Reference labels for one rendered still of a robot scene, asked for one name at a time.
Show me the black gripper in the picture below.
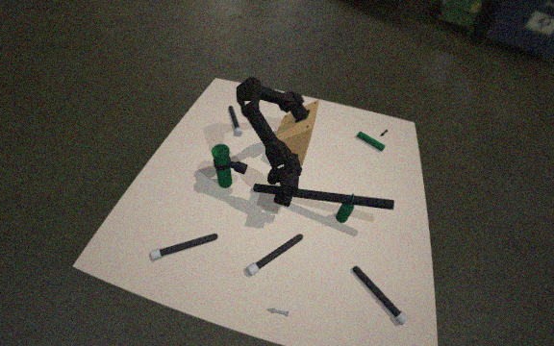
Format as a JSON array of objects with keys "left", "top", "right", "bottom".
[{"left": 274, "top": 166, "right": 302, "bottom": 207}]

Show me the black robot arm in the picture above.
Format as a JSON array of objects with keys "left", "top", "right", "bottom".
[{"left": 237, "top": 76, "right": 311, "bottom": 196}]

